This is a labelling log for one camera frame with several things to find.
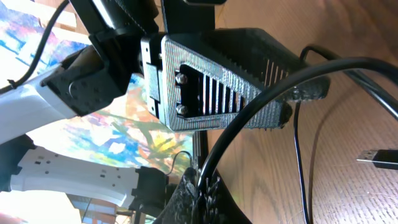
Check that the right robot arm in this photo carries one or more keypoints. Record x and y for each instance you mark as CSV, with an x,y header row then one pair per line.
x,y
25,166

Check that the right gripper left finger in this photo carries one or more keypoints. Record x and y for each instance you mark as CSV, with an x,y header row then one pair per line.
x,y
179,209

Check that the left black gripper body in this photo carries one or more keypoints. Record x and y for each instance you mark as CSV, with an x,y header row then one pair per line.
x,y
178,16

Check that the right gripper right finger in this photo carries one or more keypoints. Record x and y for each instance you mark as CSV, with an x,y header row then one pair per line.
x,y
219,206

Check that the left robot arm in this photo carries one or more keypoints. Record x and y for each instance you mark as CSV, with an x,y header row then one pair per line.
x,y
89,79

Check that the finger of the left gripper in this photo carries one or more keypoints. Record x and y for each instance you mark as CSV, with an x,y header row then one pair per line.
x,y
225,65
195,116

